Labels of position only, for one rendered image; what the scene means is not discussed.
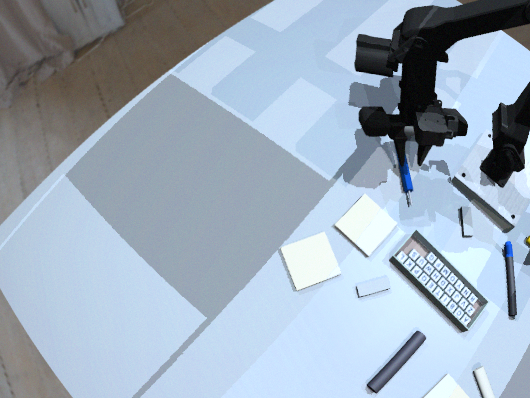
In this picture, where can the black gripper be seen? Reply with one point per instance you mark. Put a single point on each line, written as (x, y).
(376, 122)

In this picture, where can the dark grey keyboard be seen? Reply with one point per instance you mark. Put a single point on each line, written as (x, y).
(437, 278)

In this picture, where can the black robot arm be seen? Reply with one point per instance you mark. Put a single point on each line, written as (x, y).
(420, 41)

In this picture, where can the blue stylus with grey tip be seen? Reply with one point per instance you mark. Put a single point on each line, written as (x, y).
(406, 178)

